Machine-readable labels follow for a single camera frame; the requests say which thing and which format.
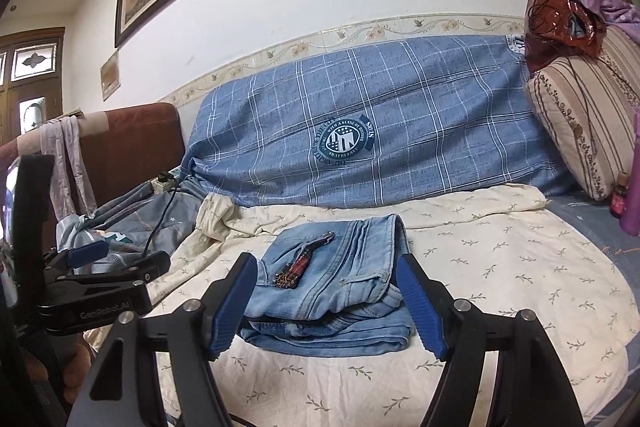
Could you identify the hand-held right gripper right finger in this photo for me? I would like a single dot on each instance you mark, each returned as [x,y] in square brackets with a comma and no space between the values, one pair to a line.
[422,307]

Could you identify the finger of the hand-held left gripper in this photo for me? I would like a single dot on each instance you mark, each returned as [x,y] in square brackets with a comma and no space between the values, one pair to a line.
[147,267]
[87,254]

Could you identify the blue denim pants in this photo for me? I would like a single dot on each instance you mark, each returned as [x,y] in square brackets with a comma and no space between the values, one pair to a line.
[340,267]

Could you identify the brown plastic bag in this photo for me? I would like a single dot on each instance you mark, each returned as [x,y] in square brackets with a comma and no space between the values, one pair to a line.
[555,22]

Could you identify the beige striped pillow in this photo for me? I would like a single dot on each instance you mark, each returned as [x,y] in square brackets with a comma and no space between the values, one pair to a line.
[565,117]

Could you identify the wooden door with glass panels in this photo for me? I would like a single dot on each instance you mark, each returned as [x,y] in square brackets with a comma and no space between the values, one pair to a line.
[35,57]

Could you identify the small wall picture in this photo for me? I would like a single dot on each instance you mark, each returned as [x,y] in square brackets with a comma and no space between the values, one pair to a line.
[110,77]

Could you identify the purple bottle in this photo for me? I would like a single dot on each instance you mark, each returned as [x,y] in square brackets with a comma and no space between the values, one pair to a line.
[634,197]

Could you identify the grey patterned duvet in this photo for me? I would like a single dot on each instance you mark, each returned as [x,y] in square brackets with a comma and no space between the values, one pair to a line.
[125,222]

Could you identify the lilac hanging cloth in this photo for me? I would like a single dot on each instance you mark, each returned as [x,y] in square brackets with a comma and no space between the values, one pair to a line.
[65,157]

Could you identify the cream leaf-print blanket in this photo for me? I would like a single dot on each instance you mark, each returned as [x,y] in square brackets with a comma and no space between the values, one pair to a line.
[500,282]

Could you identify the blue plaid quilt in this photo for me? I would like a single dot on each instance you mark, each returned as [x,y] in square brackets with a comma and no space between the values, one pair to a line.
[275,132]

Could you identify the small pink bottle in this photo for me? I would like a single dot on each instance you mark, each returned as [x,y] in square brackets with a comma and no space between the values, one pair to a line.
[619,204]

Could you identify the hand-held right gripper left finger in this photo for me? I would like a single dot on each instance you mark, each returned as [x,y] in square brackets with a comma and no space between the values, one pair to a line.
[232,307]

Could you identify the person's left hand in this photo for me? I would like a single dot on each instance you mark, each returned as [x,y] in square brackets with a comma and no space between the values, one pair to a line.
[77,364]

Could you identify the white power strip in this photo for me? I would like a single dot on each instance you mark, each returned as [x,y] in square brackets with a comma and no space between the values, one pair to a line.
[162,184]

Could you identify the purple cloth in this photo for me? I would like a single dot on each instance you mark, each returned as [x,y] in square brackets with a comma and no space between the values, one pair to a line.
[615,7]

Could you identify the brown upholstered headboard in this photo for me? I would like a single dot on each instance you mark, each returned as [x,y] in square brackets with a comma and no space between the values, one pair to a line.
[135,142]

